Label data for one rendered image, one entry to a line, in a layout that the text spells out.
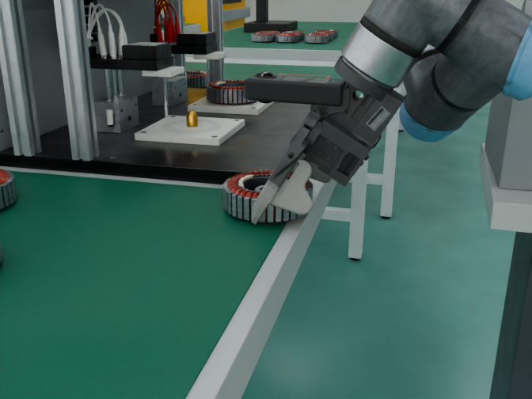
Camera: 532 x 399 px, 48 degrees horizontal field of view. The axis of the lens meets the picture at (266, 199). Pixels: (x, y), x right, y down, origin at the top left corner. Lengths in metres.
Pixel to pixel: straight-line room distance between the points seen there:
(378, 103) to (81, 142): 0.46
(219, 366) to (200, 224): 0.28
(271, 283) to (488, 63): 0.31
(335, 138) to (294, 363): 1.16
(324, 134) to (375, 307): 1.41
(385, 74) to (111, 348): 0.38
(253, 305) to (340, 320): 1.42
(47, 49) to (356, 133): 0.63
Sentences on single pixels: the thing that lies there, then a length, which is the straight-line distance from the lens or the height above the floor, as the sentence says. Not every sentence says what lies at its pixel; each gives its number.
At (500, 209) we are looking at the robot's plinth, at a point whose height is 0.74.
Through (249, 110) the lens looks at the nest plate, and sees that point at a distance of 1.19.
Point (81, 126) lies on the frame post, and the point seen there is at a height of 0.82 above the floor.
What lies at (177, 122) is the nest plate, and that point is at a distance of 1.09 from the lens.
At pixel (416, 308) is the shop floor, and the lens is 2.06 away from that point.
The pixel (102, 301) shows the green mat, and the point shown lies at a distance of 0.56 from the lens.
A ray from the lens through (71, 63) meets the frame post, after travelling 0.91.
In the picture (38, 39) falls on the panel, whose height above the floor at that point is 0.93.
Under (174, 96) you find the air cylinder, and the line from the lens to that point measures 1.29.
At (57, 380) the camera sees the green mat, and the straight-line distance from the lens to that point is 0.47.
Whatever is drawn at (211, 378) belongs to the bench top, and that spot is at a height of 0.75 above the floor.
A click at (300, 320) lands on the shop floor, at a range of 1.94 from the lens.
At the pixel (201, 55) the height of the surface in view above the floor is 0.88.
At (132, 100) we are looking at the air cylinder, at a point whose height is 0.82.
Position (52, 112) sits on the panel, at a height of 0.80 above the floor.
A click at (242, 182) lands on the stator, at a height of 0.79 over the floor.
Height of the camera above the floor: 1.02
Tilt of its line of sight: 20 degrees down
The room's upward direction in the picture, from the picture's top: straight up
